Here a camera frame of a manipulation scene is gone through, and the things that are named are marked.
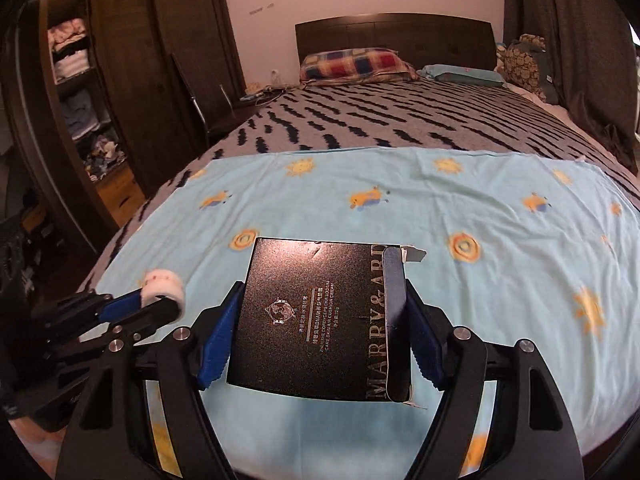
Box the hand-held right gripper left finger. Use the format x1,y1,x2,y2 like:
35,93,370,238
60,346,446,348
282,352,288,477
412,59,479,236
55,282,246,480

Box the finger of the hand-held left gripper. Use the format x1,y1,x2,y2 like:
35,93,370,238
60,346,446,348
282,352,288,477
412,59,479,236
107,297,181,349
75,287,147,328

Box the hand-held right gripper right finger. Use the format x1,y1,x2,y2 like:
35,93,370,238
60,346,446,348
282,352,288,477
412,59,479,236
404,277,586,480

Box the small white jar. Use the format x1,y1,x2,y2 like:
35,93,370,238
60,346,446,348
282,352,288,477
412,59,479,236
140,269,184,319

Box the black box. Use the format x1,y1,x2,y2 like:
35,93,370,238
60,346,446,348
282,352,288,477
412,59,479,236
226,236,427,404

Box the light blue sun-print blanket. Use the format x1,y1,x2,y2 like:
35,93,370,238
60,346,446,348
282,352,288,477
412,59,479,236
90,147,640,480

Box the dark chair with metal legs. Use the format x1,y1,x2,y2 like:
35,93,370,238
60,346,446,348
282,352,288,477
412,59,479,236
170,52,237,150

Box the grey black striped bedspread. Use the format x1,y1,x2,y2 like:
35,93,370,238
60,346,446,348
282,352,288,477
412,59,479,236
95,77,640,261

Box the stacks of folded clothes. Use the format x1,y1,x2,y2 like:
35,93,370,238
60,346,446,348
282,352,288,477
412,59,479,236
47,17,127,182

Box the dark wooden wardrobe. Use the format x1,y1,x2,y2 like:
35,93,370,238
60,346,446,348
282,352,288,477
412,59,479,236
0,0,247,253

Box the light blue pillow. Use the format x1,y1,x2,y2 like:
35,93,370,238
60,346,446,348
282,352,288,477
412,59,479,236
417,64,506,89

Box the plaid pillow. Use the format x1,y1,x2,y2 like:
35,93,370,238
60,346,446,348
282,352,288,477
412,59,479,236
299,48,421,85

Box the patterned brown cushion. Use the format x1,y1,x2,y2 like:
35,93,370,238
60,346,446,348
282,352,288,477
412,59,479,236
500,34,559,107

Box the dark wooden headboard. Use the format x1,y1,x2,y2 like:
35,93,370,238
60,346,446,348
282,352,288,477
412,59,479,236
295,12,496,74

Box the window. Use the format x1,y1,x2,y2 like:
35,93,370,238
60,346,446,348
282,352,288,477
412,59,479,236
625,20,640,136

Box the dark grey curtain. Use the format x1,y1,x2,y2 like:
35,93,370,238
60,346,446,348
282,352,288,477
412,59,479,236
502,0,640,172

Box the white charger cables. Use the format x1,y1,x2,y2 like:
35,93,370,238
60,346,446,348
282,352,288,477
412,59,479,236
240,67,289,107

